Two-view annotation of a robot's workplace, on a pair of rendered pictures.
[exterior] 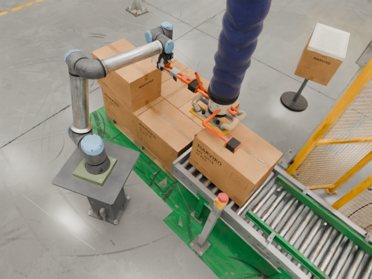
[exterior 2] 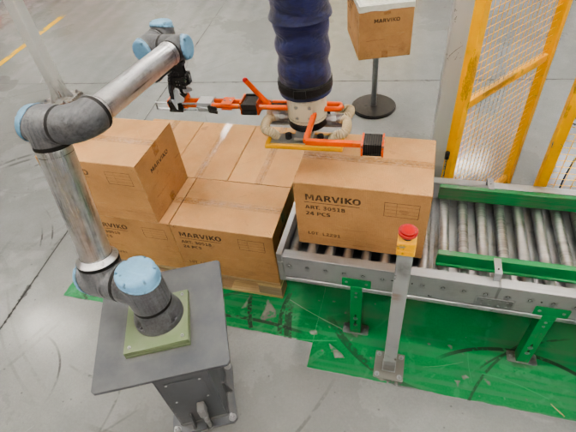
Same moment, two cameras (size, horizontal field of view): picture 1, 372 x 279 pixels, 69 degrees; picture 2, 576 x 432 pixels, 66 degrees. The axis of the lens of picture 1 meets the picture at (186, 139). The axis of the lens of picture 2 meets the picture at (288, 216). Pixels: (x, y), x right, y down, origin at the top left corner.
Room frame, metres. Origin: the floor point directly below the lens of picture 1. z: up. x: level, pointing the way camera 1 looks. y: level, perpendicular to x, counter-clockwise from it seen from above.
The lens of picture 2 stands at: (-0.08, 0.39, 2.22)
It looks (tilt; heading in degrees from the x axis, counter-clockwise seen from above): 45 degrees down; 344
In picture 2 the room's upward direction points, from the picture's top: 8 degrees counter-clockwise
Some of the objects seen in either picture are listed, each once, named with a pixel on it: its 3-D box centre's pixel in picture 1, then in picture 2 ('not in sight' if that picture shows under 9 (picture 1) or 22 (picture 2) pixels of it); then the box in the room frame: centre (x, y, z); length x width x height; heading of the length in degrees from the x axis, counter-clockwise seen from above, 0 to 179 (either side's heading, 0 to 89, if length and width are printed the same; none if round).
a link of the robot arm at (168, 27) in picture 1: (166, 31); (164, 35); (1.80, 0.27, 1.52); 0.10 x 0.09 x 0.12; 139
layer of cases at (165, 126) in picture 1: (170, 107); (209, 191); (2.20, 0.24, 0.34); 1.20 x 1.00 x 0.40; 54
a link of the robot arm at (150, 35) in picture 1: (155, 36); (151, 45); (1.71, 0.34, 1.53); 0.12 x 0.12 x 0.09; 49
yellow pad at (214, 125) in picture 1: (210, 118); (304, 139); (1.41, -0.16, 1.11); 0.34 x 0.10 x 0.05; 56
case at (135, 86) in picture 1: (127, 75); (117, 167); (2.16, 0.71, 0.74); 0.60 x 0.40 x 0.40; 53
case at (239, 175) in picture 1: (232, 158); (364, 192); (1.33, -0.42, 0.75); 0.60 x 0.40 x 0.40; 53
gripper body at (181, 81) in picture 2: (166, 51); (177, 74); (1.80, 0.26, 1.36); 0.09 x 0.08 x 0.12; 55
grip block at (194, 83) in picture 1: (195, 85); (251, 104); (1.63, 0.00, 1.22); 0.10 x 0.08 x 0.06; 146
